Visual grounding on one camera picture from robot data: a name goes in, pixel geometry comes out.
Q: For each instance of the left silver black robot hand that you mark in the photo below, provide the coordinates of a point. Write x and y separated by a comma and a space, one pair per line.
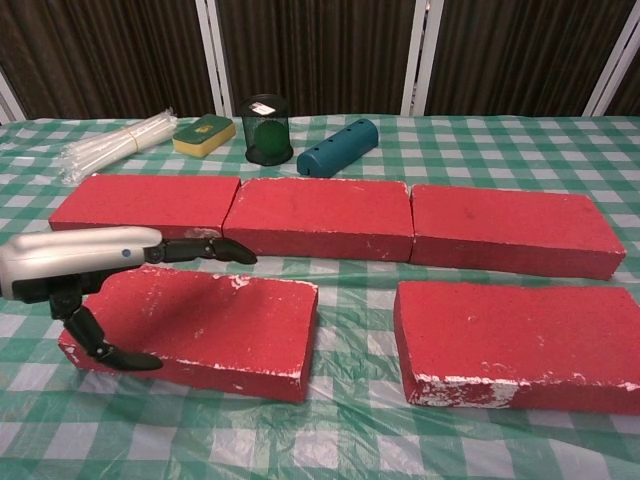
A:
75, 250

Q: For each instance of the red brick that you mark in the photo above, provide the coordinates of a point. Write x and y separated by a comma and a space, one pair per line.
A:
225, 325
150, 200
500, 225
500, 340
320, 210

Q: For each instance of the green and yellow sponge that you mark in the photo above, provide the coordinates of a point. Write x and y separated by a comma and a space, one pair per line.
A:
205, 132

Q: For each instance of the dark folding partition screen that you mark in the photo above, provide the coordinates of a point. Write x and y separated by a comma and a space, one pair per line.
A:
325, 50

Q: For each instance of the green white checked tablecloth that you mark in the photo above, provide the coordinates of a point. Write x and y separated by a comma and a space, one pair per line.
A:
300, 440

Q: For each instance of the black mesh cup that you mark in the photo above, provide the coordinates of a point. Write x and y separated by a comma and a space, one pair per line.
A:
247, 125

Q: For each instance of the bundle of white straws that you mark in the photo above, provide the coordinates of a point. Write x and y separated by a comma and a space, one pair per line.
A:
105, 147

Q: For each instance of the teal half-cylinder holder with holes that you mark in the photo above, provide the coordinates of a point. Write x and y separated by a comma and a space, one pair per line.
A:
335, 150

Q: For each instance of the green ball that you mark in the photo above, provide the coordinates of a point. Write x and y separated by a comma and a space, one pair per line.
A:
270, 136

